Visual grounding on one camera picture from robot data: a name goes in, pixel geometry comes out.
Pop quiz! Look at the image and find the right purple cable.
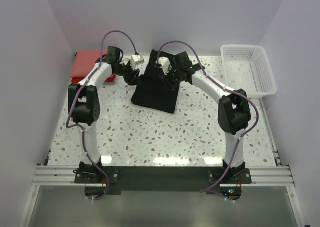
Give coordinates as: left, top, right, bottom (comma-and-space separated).
157, 40, 261, 194

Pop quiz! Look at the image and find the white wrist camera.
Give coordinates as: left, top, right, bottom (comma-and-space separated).
130, 54, 145, 70
156, 57, 172, 76

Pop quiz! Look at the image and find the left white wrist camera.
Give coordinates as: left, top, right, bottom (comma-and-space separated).
130, 54, 145, 70

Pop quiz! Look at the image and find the white plastic basket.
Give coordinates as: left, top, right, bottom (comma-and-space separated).
220, 44, 278, 99

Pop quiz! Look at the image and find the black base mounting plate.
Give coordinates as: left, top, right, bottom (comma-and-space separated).
73, 163, 252, 197

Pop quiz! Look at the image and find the red folded t shirt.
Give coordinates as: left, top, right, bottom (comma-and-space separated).
71, 74, 116, 85

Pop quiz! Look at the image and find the aluminium rail frame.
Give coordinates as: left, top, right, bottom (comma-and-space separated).
31, 146, 297, 188

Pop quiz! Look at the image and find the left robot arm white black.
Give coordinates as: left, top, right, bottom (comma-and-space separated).
66, 46, 145, 166

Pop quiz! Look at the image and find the black t shirt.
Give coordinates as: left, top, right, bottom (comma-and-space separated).
131, 50, 182, 114

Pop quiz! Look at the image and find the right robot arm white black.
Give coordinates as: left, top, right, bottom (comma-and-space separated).
155, 52, 252, 175

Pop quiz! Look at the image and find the purple cable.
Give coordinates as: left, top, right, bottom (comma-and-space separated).
66, 30, 138, 202
157, 40, 261, 194

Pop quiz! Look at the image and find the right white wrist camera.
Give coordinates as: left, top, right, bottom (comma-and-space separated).
156, 57, 172, 76

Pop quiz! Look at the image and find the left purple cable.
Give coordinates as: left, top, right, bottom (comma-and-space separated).
66, 30, 138, 202

